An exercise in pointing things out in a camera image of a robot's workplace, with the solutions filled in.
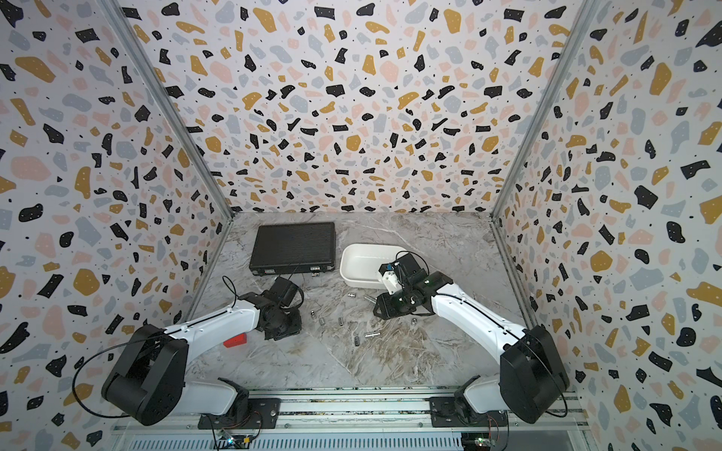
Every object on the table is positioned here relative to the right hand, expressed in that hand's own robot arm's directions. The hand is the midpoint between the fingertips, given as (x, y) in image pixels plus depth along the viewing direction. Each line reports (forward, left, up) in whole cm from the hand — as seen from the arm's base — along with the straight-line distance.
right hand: (378, 311), depth 81 cm
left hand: (-1, +25, -10) cm, 27 cm away
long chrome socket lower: (-3, +3, -11) cm, 12 cm away
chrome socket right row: (+2, +13, -11) cm, 17 cm away
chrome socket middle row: (+1, +18, -10) cm, 21 cm away
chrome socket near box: (+11, +10, -11) cm, 18 cm away
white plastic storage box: (+25, +8, -11) cm, 29 cm away
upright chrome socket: (+2, -11, -11) cm, 16 cm away
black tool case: (+26, +32, -4) cm, 41 cm away
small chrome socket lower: (-4, +7, -12) cm, 14 cm away
